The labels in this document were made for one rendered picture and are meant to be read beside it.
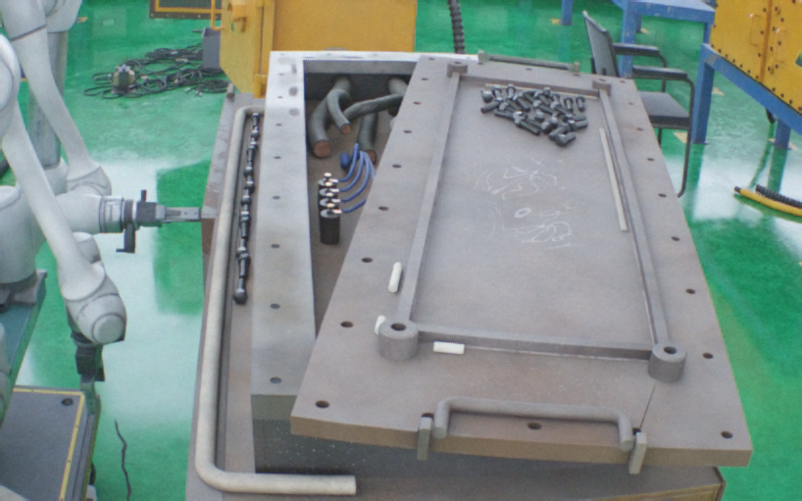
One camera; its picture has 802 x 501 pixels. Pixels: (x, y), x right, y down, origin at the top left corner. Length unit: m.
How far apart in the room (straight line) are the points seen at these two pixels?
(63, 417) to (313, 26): 1.97
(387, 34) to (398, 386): 3.08
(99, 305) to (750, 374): 2.61
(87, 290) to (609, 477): 1.11
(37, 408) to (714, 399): 2.10
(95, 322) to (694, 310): 1.12
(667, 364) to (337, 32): 3.08
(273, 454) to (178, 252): 3.26
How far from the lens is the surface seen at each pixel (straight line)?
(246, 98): 2.21
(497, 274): 1.21
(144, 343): 3.64
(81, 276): 1.88
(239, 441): 1.12
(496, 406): 0.95
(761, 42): 5.31
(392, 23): 3.98
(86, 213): 2.33
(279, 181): 1.48
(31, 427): 2.71
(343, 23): 3.96
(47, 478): 2.52
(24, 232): 2.46
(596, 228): 1.36
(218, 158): 1.90
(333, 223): 1.53
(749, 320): 4.18
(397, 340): 1.01
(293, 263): 1.25
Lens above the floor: 1.91
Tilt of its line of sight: 25 degrees down
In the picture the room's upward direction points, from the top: 4 degrees clockwise
